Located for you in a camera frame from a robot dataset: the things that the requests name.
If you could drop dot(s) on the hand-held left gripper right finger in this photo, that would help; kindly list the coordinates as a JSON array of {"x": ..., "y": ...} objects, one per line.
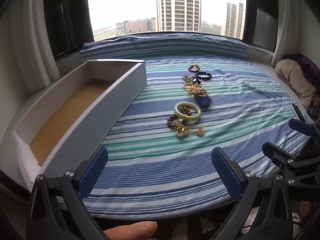
[{"x": 225, "y": 172}]

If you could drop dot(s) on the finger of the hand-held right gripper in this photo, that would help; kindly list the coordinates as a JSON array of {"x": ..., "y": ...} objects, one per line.
[
  {"x": 301, "y": 127},
  {"x": 277, "y": 152}
]

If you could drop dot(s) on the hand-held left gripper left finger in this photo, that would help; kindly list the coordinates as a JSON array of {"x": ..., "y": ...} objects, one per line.
[{"x": 93, "y": 170}]

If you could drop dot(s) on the white cardboard box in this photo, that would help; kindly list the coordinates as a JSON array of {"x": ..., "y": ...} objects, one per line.
[{"x": 75, "y": 110}]

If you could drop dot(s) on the pale jade bangle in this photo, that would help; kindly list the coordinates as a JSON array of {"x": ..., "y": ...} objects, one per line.
[{"x": 187, "y": 117}]

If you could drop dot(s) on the blue gem ornament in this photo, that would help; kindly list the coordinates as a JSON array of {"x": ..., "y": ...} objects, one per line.
[{"x": 203, "y": 101}]

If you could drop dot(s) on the person's left hand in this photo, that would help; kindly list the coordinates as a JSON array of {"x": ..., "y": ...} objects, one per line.
[{"x": 130, "y": 230}]

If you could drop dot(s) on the beige cushion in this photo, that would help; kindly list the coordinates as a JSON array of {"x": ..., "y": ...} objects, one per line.
[{"x": 293, "y": 78}]

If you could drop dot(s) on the blue green striped bed sheet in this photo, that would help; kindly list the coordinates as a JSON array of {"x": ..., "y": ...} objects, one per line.
[{"x": 175, "y": 167}]

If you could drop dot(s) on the purple cloth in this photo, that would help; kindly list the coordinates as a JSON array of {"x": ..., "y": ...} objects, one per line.
[{"x": 308, "y": 65}]

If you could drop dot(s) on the green stone pendant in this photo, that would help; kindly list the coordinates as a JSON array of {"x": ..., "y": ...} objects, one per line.
[{"x": 191, "y": 81}]

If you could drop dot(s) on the white curtain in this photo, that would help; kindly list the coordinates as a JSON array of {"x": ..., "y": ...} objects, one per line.
[
  {"x": 287, "y": 25},
  {"x": 37, "y": 42}
]

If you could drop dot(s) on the dark window with blinds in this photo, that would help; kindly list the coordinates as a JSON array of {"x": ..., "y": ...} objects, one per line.
[
  {"x": 261, "y": 17},
  {"x": 67, "y": 17}
]

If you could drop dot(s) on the slim beige apartment tower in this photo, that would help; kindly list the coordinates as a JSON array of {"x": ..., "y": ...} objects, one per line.
[{"x": 233, "y": 21}]

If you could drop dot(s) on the striped bolster pillow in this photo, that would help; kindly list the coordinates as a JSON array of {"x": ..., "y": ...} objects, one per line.
[{"x": 162, "y": 47}]

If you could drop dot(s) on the low brick building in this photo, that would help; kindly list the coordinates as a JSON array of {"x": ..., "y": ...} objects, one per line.
[{"x": 138, "y": 26}]

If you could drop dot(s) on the tall beige apartment tower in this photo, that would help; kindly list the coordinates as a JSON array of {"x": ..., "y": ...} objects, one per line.
[{"x": 178, "y": 7}]

